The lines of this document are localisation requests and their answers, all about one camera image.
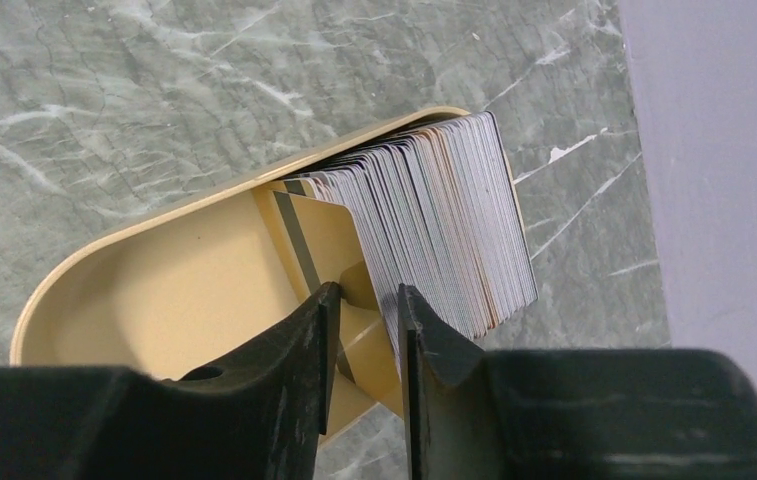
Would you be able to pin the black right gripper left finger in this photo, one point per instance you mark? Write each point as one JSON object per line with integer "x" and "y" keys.
{"x": 257, "y": 412}

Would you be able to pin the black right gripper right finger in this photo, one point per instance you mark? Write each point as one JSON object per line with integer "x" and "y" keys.
{"x": 472, "y": 413}

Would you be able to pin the beige oval card tray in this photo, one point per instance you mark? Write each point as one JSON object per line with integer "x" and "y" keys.
{"x": 183, "y": 288}

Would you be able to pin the stack of credit cards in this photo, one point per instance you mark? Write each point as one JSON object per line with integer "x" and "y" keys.
{"x": 434, "y": 207}

